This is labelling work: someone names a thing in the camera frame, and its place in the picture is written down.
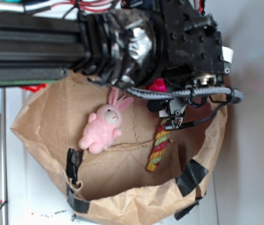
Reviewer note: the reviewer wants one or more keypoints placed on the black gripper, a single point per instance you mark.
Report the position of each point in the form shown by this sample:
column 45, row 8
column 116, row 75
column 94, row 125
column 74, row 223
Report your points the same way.
column 189, row 57

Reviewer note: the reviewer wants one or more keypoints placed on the red paper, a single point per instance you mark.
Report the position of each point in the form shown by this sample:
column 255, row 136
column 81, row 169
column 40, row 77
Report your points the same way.
column 157, row 85

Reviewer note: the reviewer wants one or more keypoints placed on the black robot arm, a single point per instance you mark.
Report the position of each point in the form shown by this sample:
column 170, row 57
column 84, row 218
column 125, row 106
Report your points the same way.
column 110, row 41

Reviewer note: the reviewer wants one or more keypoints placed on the pink plush bunny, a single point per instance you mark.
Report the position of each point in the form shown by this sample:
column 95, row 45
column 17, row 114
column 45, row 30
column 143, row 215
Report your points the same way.
column 103, row 126

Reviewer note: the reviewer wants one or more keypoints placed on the brown paper bag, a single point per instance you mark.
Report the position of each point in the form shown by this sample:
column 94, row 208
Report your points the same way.
column 114, row 187

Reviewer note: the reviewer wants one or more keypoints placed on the white plastic tray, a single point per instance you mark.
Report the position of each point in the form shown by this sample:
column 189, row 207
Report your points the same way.
column 32, row 197

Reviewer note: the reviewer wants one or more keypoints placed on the multicolour twisted rope toy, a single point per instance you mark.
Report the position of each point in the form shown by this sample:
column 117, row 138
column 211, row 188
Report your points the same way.
column 161, row 141

